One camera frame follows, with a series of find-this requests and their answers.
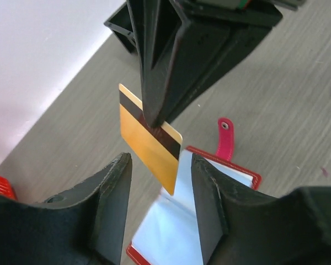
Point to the black three-compartment bin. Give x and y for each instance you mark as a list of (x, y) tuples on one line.
[(120, 24)]

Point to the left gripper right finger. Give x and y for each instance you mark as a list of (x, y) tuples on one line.
[(239, 225)]

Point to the red plastic shopping basket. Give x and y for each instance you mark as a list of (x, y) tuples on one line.
[(6, 189)]

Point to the red leather card holder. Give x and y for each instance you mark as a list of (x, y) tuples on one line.
[(169, 234)]

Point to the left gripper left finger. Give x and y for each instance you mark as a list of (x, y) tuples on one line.
[(82, 225)]

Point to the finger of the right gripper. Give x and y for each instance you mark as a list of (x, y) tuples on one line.
[(155, 24), (210, 43)]

